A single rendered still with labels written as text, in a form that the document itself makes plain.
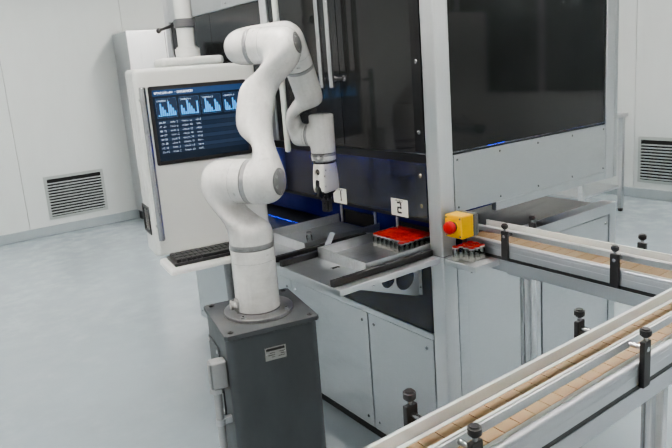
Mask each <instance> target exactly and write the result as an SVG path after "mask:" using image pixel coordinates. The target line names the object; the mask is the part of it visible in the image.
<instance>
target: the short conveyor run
mask: <svg viewBox="0 0 672 448"><path fill-rule="evenodd" d="M529 219H530V220H531V222H529V223H528V224H529V227H526V226H520V225H515V224H510V223H505V222H500V221H494V220H489V219H486V225H483V224H479V230H482V232H479V233H478V235H476V236H472V237H469V238H466V242H467V241H474V242H479V243H484V244H485V256H489V257H493V258H497V259H499V265H497V266H495V267H492V268H493V269H497V270H500V271H504V272H508V273H511V274H515V275H519V276H523V277H526V278H530V279H534V280H537V281H541V282H545V283H549V284H552V285H556V286H560V287H563V288H567V289H571V290H575V291H578V292H582V293H586V294H589V295H593V296H597V297H601V298H604V299H608V300H612V301H615V302H619V303H623V304H627V305H630V306H634V307H635V306H637V305H639V304H641V303H643V302H645V301H647V300H649V299H650V298H652V297H654V296H656V295H658V294H660V293H662V292H664V291H666V290H668V289H670V288H672V254H667V253H661V252H656V251H651V250H647V243H644V240H645V239H647V235H646V234H644V233H641V234H639V235H638V239H639V240H641V242H637V248H635V247H630V246H625V245H620V244H614V243H609V242H604V241H599V240H593V239H588V238H583V237H578V236H573V235H567V234H562V233H557V232H552V231H547V230H541V229H536V223H535V222H534V220H535V219H536V216H535V215H530V216H529Z"/></svg>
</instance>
